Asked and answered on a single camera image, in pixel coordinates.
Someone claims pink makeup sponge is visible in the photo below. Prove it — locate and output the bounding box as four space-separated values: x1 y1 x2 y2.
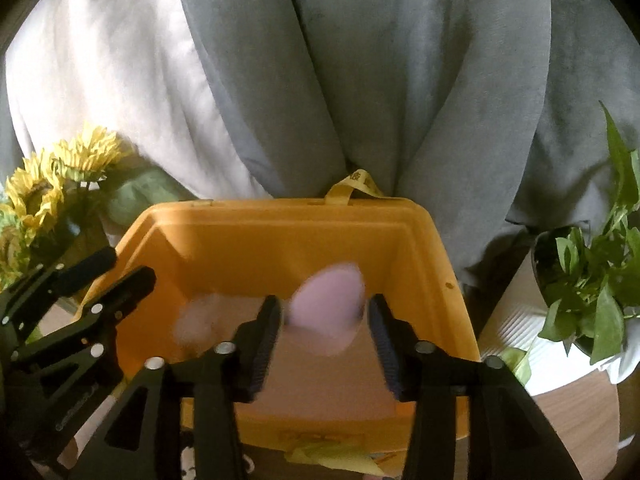
284 262 366 356

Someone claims Mickey Mouse plush toy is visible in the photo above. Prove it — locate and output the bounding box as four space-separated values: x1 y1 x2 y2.
181 445 255 480

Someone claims sunflower bouquet grey vase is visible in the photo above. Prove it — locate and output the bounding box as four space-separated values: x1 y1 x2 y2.
1 127 194 290

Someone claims cartoon tissue pack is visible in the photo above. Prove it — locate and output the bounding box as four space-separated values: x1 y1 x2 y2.
284 440 406 478

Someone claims white pot green plant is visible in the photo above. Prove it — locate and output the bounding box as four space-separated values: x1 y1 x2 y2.
476 102 640 399

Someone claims orange plastic crate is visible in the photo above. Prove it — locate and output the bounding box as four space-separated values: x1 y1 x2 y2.
88 198 478 454

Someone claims white sheer curtain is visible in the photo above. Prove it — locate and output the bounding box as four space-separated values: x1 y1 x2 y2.
1 0 265 200

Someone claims grey curtain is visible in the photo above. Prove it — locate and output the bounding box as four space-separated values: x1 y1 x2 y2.
0 0 640 281

